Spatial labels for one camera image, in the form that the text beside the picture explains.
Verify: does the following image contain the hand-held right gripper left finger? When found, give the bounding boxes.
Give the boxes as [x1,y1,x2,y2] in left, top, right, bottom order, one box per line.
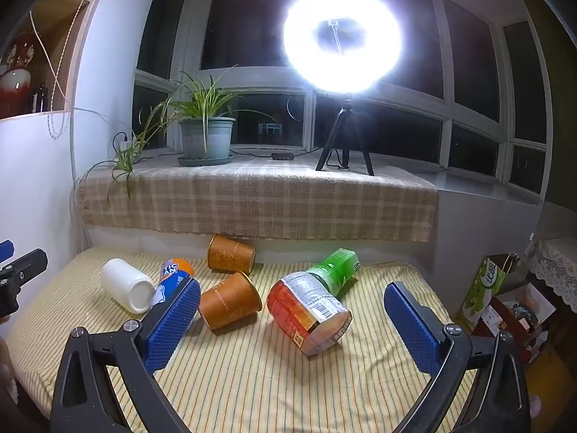
[49,276,202,433]

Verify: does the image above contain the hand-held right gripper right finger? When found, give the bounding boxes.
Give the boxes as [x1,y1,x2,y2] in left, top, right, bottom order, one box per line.
[383,281,532,433]

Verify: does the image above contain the red instant noodle cup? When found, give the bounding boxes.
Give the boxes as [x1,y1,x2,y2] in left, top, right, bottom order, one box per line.
[266,271,353,357]

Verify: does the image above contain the orange paper cup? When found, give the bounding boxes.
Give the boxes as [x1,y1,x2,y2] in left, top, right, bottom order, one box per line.
[198,272,263,331]
[207,234,257,275]

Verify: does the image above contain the white plastic jar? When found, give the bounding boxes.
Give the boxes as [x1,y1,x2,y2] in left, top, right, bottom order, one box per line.
[100,258,157,315]

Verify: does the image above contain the green paper bag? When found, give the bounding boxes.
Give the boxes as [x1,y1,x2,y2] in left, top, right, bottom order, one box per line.
[454,254,515,337]

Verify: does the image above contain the green plastic bottle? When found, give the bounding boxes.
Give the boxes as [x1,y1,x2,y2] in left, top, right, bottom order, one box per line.
[306,248,361,299]

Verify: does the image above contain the open cardboard box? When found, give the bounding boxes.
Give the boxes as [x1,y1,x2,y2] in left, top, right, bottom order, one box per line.
[471,279,558,367]

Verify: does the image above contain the yellow striped bed sheet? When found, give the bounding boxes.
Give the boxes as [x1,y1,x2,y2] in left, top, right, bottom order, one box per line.
[6,245,466,433]

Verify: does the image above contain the beige checked cloth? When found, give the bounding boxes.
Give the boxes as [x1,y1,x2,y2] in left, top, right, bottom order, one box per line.
[74,157,439,243]

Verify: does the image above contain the dark glass bottle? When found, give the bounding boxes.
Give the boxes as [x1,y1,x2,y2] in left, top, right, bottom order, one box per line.
[29,82,49,114]

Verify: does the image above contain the white lace cloth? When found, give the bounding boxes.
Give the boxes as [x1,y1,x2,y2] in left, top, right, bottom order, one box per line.
[525,236,577,301]

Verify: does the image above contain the green plant saucer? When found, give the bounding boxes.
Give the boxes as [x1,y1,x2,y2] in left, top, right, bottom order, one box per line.
[177,153,235,168]

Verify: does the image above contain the red ceramic vase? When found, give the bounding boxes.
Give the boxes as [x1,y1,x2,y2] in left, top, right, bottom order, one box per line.
[0,31,38,119]

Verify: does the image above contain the potted spider plant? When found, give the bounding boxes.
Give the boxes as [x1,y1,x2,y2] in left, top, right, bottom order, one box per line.
[85,65,277,200]

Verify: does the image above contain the black tripod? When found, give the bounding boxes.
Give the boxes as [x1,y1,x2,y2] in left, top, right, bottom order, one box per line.
[315,95,376,178]

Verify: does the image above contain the wooden shelf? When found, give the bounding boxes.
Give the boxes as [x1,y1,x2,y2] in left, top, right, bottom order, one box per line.
[0,0,105,121]

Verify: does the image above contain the white hanging cable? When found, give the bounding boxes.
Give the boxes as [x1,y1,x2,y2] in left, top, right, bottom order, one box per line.
[29,0,91,141]

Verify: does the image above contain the black cable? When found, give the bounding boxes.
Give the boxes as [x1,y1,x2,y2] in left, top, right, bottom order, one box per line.
[229,145,317,159]

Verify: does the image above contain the white window frame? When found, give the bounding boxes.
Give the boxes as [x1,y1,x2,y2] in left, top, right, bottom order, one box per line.
[132,0,554,201]

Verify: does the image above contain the ring light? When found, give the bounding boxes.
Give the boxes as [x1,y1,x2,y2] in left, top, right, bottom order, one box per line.
[282,0,404,96]

